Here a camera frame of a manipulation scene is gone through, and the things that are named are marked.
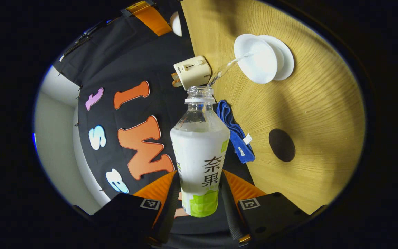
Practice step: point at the brown toast slice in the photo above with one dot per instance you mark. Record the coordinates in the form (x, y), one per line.
(177, 83)
(175, 76)

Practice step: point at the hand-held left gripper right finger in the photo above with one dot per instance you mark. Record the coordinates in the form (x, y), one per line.
(230, 211)

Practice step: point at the white teacup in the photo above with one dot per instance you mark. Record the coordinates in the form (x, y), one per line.
(254, 62)

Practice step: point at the clear water bottle white label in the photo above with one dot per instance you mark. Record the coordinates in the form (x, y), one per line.
(199, 155)

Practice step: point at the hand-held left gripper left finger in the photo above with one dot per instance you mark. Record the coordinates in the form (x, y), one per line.
(169, 211)

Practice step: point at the white saucer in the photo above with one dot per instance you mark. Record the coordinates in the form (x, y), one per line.
(286, 57)

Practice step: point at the black backdrop cloth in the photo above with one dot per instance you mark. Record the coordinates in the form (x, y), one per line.
(140, 62)

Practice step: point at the clear water stream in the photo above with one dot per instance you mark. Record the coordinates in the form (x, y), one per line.
(226, 67)

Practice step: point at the dark round coaster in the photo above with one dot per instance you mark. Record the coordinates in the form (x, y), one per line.
(282, 145)

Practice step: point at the blue towel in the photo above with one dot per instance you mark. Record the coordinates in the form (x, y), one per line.
(235, 135)

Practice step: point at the white toaster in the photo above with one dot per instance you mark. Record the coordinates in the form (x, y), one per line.
(193, 72)

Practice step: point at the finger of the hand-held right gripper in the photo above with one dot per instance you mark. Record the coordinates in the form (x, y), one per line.
(150, 19)

